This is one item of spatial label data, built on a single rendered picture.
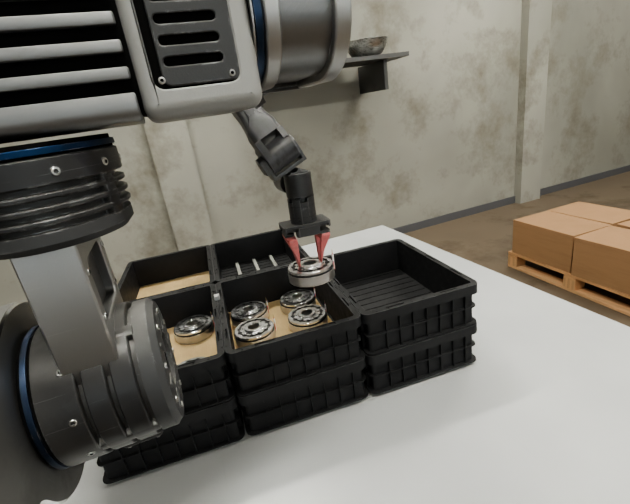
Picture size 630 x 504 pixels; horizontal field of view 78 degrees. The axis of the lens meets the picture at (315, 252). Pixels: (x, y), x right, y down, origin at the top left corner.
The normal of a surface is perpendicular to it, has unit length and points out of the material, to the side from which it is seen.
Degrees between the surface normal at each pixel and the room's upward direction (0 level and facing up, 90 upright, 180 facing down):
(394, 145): 90
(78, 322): 90
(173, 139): 90
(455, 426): 0
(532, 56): 90
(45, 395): 58
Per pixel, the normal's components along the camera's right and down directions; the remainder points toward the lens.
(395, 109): 0.36, 0.28
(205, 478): -0.14, -0.93
